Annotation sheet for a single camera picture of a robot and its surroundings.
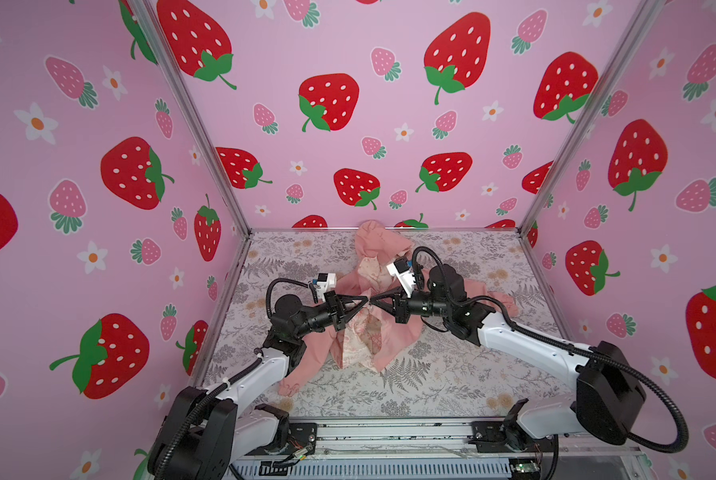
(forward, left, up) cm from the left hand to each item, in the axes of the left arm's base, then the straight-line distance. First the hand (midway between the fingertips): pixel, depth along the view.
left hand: (367, 304), depth 71 cm
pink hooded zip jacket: (+1, +1, -11) cm, 11 cm away
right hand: (+1, -1, -1) cm, 2 cm away
